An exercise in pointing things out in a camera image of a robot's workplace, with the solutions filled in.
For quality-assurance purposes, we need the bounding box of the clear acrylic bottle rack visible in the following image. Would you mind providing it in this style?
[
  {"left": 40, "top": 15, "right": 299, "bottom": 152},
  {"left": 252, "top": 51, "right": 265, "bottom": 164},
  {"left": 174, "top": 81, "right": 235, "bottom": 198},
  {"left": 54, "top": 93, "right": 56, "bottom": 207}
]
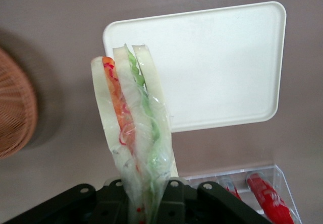
[{"left": 180, "top": 163, "right": 302, "bottom": 224}]

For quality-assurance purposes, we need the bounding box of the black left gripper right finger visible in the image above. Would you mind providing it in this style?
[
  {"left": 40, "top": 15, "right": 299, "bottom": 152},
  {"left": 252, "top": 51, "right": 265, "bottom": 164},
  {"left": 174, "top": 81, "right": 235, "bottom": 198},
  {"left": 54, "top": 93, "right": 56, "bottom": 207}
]
[{"left": 160, "top": 178, "right": 278, "bottom": 224}]

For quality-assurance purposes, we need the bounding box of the triangle sandwich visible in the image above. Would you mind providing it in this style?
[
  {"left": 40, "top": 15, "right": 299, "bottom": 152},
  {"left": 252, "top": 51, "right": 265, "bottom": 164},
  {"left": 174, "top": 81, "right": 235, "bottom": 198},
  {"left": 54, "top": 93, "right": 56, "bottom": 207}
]
[{"left": 90, "top": 42, "right": 180, "bottom": 224}]

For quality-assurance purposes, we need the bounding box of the beige plastic tray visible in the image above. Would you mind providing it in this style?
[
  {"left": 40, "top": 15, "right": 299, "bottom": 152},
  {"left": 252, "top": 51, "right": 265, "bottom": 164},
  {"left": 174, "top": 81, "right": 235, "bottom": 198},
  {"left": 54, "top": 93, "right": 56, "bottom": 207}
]
[{"left": 102, "top": 1, "right": 287, "bottom": 134}]

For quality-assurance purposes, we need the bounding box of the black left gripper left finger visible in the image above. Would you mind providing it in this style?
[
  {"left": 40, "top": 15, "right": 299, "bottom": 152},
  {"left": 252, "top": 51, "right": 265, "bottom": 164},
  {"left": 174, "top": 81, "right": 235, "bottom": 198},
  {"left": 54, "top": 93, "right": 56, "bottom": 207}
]
[{"left": 5, "top": 178, "right": 130, "bottom": 224}]

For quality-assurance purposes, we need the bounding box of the red cola bottle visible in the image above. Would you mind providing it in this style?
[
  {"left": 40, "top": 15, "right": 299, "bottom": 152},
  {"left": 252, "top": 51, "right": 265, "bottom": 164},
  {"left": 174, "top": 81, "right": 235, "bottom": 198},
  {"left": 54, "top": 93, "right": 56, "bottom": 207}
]
[
  {"left": 245, "top": 172, "right": 295, "bottom": 224},
  {"left": 220, "top": 177, "right": 243, "bottom": 202}
]

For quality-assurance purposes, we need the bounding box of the round brown wicker basket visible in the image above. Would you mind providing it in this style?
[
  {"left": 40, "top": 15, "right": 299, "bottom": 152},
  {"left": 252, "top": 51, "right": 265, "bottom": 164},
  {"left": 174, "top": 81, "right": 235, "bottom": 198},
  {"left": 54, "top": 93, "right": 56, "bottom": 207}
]
[{"left": 0, "top": 47, "right": 39, "bottom": 159}]

